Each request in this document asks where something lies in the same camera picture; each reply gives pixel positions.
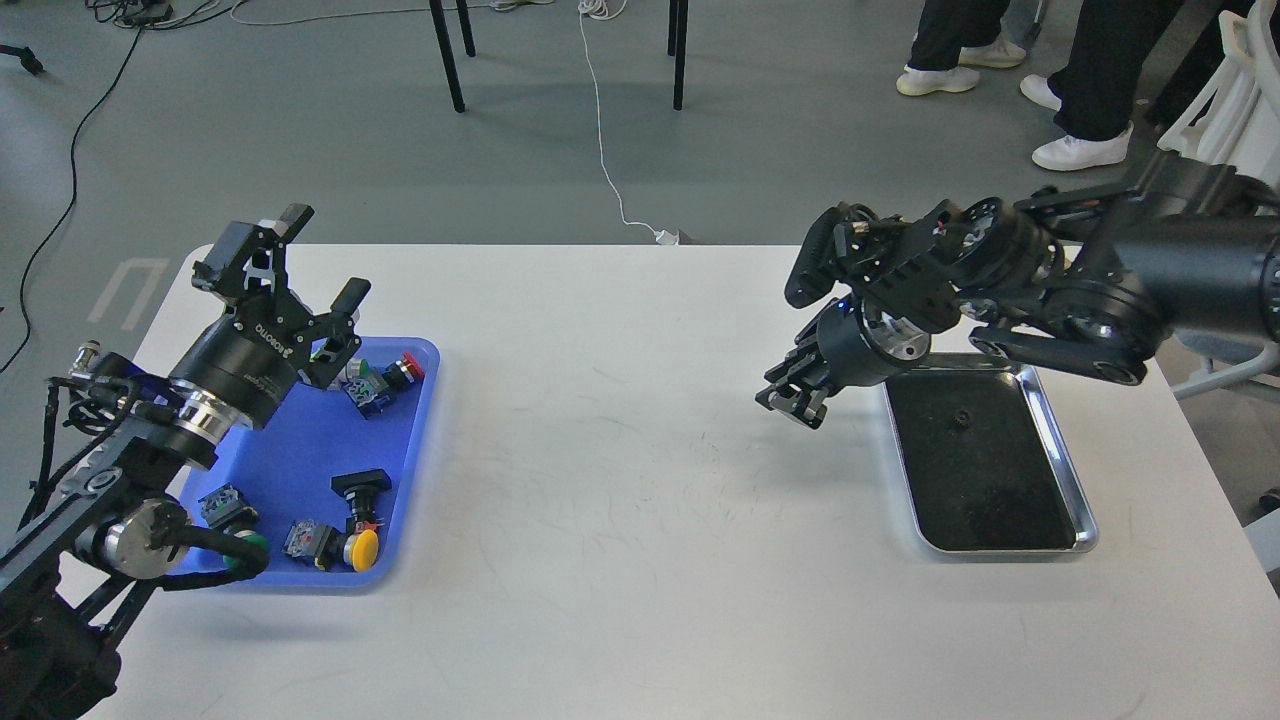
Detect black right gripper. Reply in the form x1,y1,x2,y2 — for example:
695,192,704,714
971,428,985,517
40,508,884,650
755,299,932,430

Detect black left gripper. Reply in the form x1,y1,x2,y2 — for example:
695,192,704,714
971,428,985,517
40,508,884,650
170,204,371,428

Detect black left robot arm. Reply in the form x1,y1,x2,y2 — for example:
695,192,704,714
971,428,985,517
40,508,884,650
1,204,370,719

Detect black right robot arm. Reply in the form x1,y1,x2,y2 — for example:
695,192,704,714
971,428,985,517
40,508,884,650
755,151,1277,429

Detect blue plastic tray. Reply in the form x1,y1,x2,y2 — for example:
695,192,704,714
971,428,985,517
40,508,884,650
177,337,440,594

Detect silver metal tray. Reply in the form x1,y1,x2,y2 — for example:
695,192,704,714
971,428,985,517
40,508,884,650
884,354,1100,559

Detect black square push button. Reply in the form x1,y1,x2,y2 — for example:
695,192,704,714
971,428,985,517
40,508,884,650
330,468,390,536

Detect black table legs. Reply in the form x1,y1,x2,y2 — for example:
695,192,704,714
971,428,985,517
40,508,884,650
428,0,691,114

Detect person white shoes dark trousers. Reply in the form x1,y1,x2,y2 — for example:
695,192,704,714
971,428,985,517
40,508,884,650
895,1,1027,97

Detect red push button switch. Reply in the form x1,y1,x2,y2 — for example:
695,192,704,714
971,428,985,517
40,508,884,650
338,352,425,419

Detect green push button switch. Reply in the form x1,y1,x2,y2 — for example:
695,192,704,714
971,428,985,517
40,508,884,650
198,483,268,551

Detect yellow push button switch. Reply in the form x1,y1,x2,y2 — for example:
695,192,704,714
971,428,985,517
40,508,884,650
282,519,380,573

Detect black floor cable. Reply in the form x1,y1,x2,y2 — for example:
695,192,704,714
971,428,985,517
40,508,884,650
0,0,175,379

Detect white charging cable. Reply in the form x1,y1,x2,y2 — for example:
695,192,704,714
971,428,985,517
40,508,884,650
576,0,681,246

